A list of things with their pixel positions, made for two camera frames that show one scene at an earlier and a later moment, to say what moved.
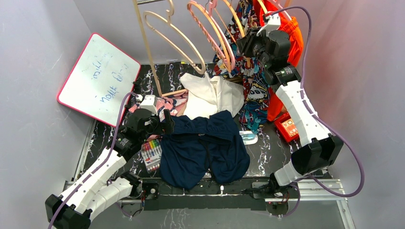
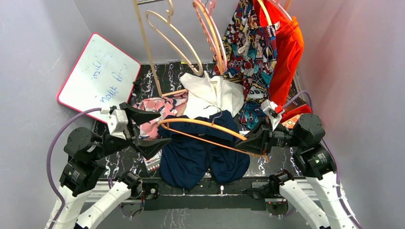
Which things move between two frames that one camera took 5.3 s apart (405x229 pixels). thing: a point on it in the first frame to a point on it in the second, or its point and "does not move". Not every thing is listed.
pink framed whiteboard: (101, 78) does not move
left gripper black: (168, 123) to (148, 147)
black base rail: (248, 194) does not move
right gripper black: (245, 43) to (260, 142)
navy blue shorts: (209, 143) does not move
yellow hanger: (263, 6) does not move
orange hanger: (201, 8) to (160, 124)
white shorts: (207, 94) does not move
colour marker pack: (151, 152) does not move
